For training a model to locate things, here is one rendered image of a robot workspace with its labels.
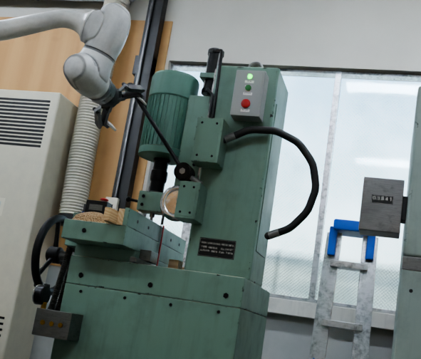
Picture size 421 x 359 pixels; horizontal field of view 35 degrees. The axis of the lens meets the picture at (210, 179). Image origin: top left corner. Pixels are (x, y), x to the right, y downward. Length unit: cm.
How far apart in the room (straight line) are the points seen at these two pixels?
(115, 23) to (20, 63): 244
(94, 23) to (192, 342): 98
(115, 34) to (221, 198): 61
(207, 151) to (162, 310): 52
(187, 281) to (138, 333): 22
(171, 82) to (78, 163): 153
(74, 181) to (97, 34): 185
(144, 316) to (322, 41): 227
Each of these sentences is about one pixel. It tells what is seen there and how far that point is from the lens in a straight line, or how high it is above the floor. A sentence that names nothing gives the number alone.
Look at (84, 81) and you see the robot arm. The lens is 199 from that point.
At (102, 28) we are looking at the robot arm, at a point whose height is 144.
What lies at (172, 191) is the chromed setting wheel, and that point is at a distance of 220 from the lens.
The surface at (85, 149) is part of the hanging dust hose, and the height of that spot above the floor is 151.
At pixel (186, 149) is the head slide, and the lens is 230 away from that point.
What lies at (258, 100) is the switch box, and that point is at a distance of 218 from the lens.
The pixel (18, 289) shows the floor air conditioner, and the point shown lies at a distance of 371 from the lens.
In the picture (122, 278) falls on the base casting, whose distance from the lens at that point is 211.
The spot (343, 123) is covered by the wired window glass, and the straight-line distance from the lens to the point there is 377.
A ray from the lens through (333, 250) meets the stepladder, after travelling 280.
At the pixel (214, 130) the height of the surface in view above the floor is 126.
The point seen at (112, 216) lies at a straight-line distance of 202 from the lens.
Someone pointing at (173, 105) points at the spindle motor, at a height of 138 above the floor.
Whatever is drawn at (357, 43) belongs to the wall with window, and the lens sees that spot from 387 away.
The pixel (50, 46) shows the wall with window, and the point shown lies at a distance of 439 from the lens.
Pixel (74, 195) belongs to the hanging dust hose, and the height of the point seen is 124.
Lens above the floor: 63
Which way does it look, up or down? 13 degrees up
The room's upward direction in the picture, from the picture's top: 9 degrees clockwise
